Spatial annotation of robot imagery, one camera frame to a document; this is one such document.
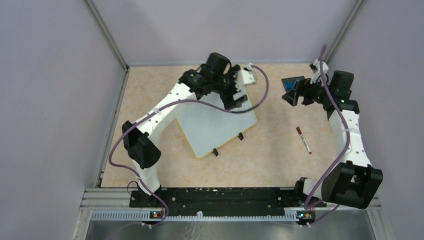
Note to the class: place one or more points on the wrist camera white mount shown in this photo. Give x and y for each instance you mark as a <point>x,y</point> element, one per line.
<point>247,75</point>
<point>318,67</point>

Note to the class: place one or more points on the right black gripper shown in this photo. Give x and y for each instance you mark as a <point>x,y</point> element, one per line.
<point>291,97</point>

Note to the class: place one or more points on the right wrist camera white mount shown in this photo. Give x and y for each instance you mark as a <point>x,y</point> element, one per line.
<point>318,67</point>

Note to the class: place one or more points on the yellow-framed whiteboard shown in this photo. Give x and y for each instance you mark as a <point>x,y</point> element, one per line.
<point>206,128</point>

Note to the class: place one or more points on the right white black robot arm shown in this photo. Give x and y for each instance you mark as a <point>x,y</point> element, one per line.
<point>351,180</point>

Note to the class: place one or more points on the aluminium frame rail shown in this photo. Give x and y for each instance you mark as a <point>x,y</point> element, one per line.
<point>323,222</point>

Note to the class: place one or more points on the white cable duct strip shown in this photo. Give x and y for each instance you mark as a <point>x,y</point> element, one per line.
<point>147,216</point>

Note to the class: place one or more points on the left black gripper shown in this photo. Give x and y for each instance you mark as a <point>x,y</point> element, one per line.
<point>229,101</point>

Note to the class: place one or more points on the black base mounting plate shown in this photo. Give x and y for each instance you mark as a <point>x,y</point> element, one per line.
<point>221,201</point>

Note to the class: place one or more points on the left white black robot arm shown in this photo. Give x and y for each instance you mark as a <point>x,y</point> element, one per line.
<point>139,137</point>

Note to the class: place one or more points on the dark blue lego brick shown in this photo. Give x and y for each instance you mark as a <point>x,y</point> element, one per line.
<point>289,86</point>

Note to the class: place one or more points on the grey lego baseplate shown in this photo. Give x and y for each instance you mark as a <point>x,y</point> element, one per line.
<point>291,79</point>

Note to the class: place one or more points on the red-capped whiteboard marker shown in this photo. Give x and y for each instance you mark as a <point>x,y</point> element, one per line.
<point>299,131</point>

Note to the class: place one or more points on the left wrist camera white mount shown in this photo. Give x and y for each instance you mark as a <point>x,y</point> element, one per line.
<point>247,75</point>

